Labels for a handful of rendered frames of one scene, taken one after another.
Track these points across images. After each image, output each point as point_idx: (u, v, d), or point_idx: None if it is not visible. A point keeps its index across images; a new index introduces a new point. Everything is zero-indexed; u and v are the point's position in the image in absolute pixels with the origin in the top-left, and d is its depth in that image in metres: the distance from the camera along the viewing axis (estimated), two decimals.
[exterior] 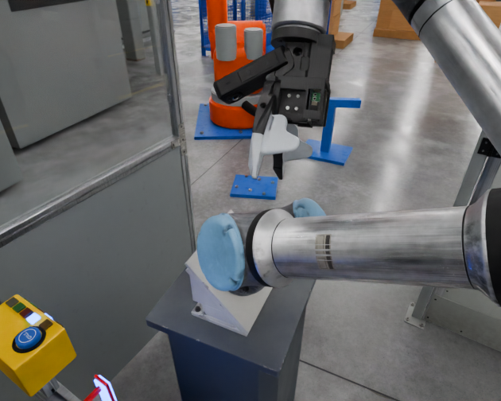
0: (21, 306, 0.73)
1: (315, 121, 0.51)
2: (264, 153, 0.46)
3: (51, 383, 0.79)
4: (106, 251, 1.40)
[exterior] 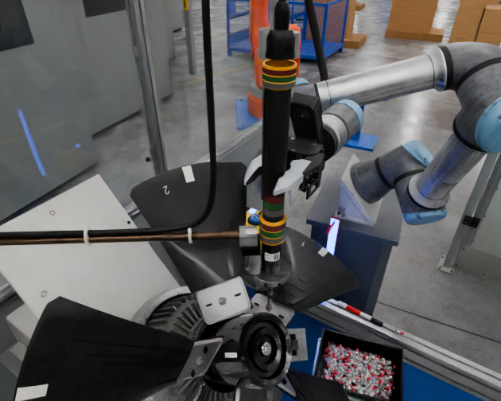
0: None
1: None
2: (290, 189, 0.54)
3: (248, 258, 1.28)
4: None
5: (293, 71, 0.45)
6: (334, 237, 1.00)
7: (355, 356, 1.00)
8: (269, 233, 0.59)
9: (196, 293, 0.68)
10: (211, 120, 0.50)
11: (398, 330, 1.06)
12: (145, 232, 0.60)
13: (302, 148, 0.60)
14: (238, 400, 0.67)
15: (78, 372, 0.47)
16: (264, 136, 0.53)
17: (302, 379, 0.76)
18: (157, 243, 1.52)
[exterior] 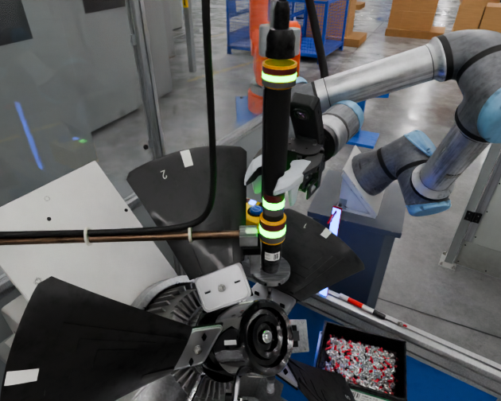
0: None
1: None
2: (290, 190, 0.54)
3: None
4: None
5: (293, 70, 0.45)
6: (335, 227, 0.98)
7: (357, 349, 0.98)
8: (269, 232, 0.59)
9: (195, 281, 0.66)
10: (211, 119, 0.50)
11: (401, 323, 1.04)
12: (145, 231, 0.60)
13: (302, 148, 0.60)
14: (238, 390, 0.65)
15: (71, 356, 0.45)
16: (264, 135, 0.53)
17: (304, 370, 0.74)
18: None
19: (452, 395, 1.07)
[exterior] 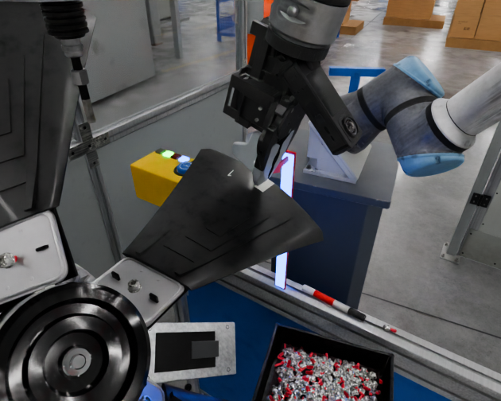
0: (170, 153, 0.87)
1: None
2: None
3: None
4: None
5: None
6: (289, 184, 0.66)
7: (321, 366, 0.65)
8: None
9: None
10: None
11: (387, 326, 0.72)
12: None
13: (297, 119, 0.47)
14: None
15: None
16: None
17: None
18: (80, 216, 1.17)
19: None
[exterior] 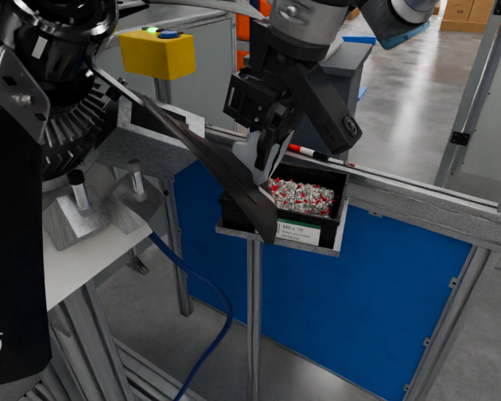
0: (155, 28, 0.95)
1: None
2: None
3: None
4: (173, 96, 1.62)
5: None
6: None
7: (285, 182, 0.74)
8: None
9: None
10: None
11: (347, 161, 0.80)
12: None
13: (297, 119, 0.47)
14: None
15: None
16: None
17: (25, 184, 0.36)
18: None
19: (415, 259, 0.82)
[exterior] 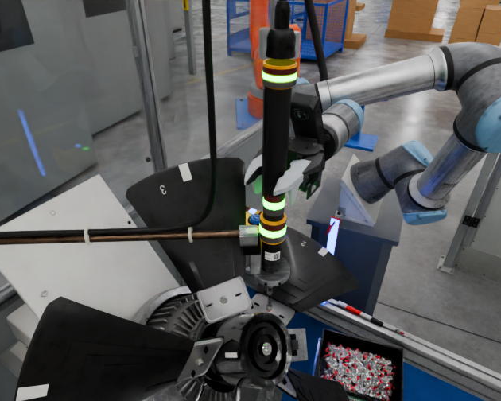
0: None
1: None
2: (290, 189, 0.54)
3: (248, 258, 1.28)
4: None
5: (293, 70, 0.45)
6: (334, 237, 1.00)
7: (355, 356, 1.00)
8: (269, 232, 0.59)
9: (257, 293, 0.77)
10: (211, 119, 0.50)
11: (398, 330, 1.06)
12: (145, 231, 0.60)
13: (302, 148, 0.60)
14: (197, 375, 0.63)
15: (203, 193, 0.68)
16: (264, 135, 0.53)
17: None
18: (157, 243, 1.52)
19: None
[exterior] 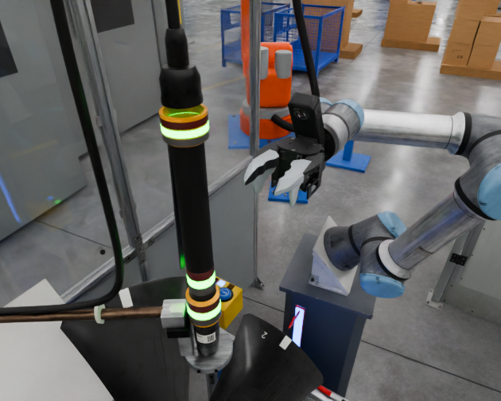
0: None
1: None
2: (290, 190, 0.54)
3: (219, 327, 1.24)
4: None
5: (200, 122, 0.33)
6: (300, 325, 0.96)
7: None
8: (196, 314, 0.46)
9: None
10: (99, 182, 0.37)
11: None
12: (40, 312, 0.47)
13: (302, 148, 0.60)
14: None
15: (144, 321, 0.65)
16: (175, 198, 0.40)
17: None
18: None
19: None
